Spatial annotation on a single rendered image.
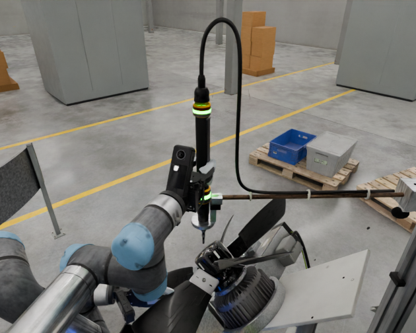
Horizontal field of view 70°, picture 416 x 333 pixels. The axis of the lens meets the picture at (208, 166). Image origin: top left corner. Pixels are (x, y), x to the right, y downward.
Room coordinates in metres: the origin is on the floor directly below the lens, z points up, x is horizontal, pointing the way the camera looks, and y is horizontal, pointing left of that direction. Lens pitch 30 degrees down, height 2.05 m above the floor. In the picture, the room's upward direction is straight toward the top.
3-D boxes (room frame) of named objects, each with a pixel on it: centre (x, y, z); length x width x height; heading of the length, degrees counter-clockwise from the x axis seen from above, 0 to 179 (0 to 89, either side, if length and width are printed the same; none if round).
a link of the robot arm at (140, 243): (0.43, 0.13, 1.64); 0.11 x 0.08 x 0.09; 156
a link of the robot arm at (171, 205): (0.50, 0.09, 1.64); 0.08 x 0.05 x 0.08; 66
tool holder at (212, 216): (0.69, 0.00, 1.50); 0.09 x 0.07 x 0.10; 91
